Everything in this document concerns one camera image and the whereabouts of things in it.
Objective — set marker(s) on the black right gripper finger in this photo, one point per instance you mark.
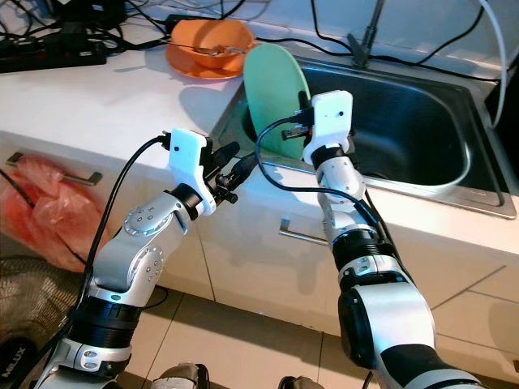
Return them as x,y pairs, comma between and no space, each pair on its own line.
302,102

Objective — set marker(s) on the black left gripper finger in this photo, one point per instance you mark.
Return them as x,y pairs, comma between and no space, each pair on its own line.
240,170
223,154

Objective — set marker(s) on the green plate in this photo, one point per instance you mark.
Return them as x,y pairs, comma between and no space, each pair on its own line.
272,93

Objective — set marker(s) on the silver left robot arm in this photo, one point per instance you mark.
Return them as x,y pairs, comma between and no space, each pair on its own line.
130,259

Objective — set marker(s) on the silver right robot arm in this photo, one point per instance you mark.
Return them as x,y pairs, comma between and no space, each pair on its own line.
340,194

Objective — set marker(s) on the steel kitchen sink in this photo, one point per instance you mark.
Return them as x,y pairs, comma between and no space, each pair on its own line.
413,113

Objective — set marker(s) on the black faucet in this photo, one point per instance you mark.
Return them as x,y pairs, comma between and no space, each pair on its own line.
359,47

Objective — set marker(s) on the orange plate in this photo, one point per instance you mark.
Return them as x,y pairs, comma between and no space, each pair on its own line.
190,71

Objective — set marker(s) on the white cabinet door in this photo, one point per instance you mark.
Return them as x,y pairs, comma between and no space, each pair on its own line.
186,267
292,292

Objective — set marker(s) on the light metal utensil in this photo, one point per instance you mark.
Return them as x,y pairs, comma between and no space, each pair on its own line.
223,51

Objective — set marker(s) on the orange bowl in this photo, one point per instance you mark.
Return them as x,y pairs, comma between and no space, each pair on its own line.
195,34

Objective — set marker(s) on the small black power strip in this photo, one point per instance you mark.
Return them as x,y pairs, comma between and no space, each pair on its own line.
186,19

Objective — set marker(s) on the red plastic bag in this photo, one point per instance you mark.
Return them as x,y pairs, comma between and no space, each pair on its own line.
49,223

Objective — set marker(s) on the black power adapter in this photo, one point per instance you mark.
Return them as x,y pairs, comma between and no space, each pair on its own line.
85,10

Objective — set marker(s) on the long black power strip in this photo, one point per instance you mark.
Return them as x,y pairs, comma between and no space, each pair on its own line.
49,55

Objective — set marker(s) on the left robot leg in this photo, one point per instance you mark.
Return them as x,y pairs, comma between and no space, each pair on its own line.
180,378

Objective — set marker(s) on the robot leg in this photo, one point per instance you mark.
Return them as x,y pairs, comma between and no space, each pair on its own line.
300,383
180,378

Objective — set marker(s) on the right robot leg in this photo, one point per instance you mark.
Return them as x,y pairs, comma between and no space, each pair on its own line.
300,383

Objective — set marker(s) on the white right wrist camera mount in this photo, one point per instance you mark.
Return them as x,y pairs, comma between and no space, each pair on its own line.
331,113

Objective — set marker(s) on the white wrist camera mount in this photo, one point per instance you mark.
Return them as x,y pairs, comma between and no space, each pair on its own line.
186,150
331,113

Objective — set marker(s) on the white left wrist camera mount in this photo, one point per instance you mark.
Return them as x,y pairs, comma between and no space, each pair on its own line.
186,150

